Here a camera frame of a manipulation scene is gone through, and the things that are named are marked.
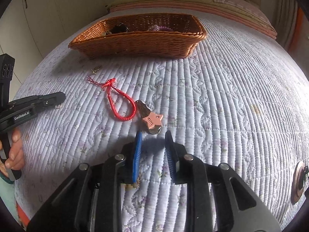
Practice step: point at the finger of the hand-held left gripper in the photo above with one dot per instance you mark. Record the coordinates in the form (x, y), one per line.
(137, 154)
(48, 99)

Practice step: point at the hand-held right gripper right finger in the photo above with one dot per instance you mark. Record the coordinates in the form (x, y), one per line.
(169, 154)

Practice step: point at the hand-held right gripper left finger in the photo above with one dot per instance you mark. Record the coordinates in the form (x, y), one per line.
(138, 154)

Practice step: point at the small gold keyring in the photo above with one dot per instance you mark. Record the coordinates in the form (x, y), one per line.
(95, 70)

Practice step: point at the black hair claw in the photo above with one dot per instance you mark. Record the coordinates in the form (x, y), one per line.
(118, 28)

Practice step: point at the brown wicker basket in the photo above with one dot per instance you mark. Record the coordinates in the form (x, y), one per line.
(144, 44)

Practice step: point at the person's left forearm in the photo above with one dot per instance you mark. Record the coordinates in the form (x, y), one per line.
(6, 198)

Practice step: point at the person's left hand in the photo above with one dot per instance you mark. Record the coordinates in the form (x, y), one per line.
(18, 149)

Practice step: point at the lilac quilted bedspread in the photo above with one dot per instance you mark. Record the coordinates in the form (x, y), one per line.
(217, 101)

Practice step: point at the white wardrobe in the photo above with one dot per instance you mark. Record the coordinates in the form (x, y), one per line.
(48, 17)

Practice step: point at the orange cloth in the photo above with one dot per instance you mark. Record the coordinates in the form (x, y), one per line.
(23, 216)

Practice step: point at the round brown object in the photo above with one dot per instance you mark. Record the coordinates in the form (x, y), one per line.
(297, 183)

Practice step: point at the folded yellow blanket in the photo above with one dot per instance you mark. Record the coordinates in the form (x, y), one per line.
(193, 1)

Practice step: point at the striped curtain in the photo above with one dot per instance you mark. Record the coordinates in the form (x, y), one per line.
(289, 17)

